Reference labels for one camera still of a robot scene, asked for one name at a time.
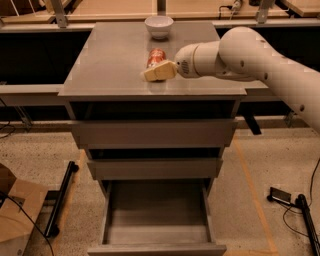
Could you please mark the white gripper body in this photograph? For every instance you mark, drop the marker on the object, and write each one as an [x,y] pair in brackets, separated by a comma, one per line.
[184,62]

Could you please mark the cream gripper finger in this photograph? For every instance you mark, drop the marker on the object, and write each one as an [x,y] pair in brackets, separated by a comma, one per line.
[161,71]

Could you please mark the red coke can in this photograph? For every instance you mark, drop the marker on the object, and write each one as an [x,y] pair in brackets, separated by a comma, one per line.
[155,56]

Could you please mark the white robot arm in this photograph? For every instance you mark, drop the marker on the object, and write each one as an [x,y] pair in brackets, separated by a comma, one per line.
[243,54]

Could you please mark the grey drawer cabinet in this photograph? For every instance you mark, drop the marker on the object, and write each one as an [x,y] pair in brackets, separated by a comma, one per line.
[107,86]

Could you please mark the grey top drawer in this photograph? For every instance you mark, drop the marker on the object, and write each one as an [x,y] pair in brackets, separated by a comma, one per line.
[150,134]

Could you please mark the grey middle drawer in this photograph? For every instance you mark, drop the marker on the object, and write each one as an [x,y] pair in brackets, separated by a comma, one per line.
[155,169]

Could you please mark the grey open bottom drawer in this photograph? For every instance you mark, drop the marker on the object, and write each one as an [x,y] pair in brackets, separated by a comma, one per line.
[156,218]

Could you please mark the white ceramic bowl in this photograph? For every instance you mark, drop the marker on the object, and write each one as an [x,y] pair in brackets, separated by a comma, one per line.
[159,26]

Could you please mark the small black floor device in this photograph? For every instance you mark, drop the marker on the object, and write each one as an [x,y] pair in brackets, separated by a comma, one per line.
[279,196]

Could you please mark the black bar stand right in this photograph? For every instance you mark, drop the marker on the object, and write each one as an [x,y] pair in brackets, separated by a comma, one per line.
[312,235]

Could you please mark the black bar stand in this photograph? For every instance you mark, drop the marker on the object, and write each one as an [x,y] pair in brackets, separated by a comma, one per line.
[57,196]
[312,235]

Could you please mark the black bar stand left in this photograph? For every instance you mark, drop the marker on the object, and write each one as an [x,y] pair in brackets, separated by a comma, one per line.
[57,196]

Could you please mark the brown cardboard box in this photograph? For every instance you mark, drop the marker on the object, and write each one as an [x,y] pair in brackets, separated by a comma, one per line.
[23,201]

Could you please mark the grey metal rail frame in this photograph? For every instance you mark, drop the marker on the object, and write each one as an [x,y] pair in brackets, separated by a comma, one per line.
[36,60]

